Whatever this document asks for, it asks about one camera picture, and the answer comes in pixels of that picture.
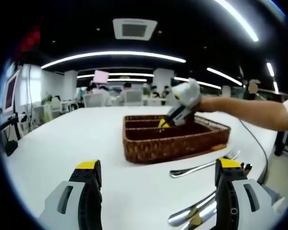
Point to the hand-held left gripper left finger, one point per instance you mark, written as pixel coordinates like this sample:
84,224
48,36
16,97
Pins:
86,196

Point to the white ceiling air vent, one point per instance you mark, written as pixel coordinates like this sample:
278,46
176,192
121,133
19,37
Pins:
134,28

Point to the steel fork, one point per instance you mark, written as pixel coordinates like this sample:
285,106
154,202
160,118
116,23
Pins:
182,172

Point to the white ceiling light strip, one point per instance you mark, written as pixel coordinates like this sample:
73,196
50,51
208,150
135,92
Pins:
224,76
237,19
110,53
270,69

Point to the pink display screen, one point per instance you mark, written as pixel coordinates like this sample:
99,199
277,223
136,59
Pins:
101,76

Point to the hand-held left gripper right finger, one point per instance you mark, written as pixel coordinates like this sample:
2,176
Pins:
230,203

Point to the black stand pole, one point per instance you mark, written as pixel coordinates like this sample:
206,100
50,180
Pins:
14,124

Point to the white framed monitor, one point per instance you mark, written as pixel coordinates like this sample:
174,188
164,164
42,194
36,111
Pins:
10,91

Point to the person's blue jeans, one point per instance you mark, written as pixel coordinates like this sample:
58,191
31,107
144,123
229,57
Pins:
271,196

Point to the brown wicker storage slots tray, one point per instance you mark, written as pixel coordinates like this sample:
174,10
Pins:
170,146

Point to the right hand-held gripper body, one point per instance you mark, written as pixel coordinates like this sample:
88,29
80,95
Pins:
189,94

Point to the dark red screen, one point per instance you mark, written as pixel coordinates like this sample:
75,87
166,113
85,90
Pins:
30,40

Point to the small black object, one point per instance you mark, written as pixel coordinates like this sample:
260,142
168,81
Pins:
11,148

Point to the white mesh office chair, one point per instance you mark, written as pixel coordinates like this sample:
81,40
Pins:
96,100
133,98

